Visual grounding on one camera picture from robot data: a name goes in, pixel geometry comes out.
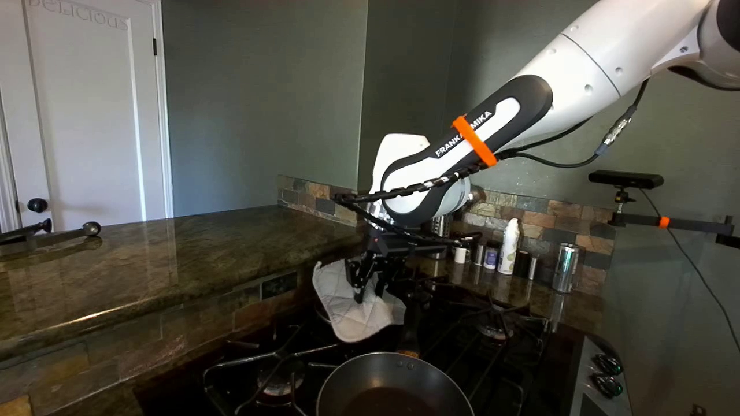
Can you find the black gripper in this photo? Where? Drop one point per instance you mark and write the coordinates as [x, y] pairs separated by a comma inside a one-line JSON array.
[[381, 251]]

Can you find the white cloth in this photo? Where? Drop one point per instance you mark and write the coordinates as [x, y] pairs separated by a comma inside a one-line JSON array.
[[355, 319]]

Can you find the black frying pan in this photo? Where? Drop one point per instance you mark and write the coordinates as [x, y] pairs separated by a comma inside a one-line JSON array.
[[383, 378]]

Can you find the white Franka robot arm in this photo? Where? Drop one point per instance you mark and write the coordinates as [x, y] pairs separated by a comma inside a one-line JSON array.
[[602, 54]]

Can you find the small white shaker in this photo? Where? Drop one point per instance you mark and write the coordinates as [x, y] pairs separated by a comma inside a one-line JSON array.
[[460, 254]]

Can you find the small dark shaker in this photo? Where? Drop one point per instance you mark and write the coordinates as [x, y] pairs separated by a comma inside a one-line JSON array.
[[477, 254], [490, 256]]

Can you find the white plastic bottle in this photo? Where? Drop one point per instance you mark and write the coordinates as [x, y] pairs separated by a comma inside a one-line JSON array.
[[509, 251]]

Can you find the black gas stove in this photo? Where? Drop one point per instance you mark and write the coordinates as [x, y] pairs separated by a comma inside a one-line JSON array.
[[500, 370]]

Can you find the small black jar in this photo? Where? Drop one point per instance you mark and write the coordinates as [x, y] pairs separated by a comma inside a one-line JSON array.
[[527, 265]]

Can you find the silver drink can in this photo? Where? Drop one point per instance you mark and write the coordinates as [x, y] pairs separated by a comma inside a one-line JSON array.
[[565, 268]]

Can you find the black stove knob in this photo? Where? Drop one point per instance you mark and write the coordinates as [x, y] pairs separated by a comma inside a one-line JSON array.
[[605, 360], [609, 384]]

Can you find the small door hinge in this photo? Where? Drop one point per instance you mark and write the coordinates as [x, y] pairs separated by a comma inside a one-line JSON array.
[[156, 47]]

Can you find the white panel door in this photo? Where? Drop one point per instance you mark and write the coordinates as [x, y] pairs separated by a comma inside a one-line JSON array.
[[83, 117]]

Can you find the black door knob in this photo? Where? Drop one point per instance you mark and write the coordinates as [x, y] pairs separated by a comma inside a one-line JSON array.
[[38, 204]]

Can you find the black stereo camera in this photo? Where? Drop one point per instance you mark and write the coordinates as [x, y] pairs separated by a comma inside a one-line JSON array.
[[624, 179]]

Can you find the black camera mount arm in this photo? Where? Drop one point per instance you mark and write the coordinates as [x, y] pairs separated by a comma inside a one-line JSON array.
[[693, 225]]

